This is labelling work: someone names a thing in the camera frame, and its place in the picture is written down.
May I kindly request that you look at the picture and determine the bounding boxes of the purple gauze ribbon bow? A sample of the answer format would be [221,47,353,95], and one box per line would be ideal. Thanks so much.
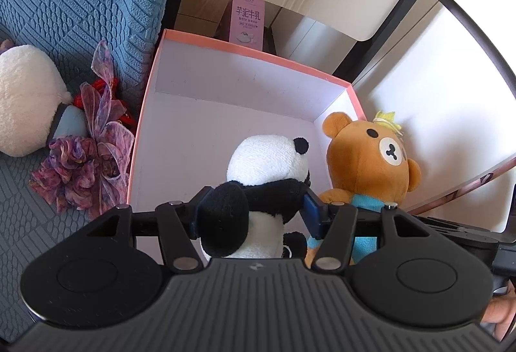
[29,40,135,220]

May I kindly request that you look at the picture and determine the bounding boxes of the red knotted ornament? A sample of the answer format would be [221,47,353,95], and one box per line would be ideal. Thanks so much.
[78,77,138,135]

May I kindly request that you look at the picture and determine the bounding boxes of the white and blue plush toy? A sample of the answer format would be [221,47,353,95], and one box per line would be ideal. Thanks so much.
[0,40,89,157]

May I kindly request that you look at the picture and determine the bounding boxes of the brown bear plush toy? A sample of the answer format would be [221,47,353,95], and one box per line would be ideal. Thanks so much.
[304,111,422,268]

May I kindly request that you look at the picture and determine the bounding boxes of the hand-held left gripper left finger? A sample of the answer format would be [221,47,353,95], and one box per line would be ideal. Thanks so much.
[86,186,214,273]

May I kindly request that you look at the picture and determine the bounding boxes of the pink box lid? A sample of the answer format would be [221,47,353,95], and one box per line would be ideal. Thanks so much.
[403,156,516,216]

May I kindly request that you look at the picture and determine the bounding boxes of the person's right forearm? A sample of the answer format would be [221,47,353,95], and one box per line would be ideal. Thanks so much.
[481,279,516,337]

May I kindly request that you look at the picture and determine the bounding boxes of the pink drink carton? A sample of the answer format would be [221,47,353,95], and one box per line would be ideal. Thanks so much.
[228,0,265,51]

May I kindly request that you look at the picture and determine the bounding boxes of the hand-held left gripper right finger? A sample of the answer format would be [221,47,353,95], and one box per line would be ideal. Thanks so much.
[303,190,434,273]

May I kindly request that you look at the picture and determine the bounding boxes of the pink storage box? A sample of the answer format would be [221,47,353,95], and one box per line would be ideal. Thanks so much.
[126,28,369,256]

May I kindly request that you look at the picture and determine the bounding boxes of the panda plush toy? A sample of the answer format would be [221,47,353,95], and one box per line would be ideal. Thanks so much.
[193,134,311,260]

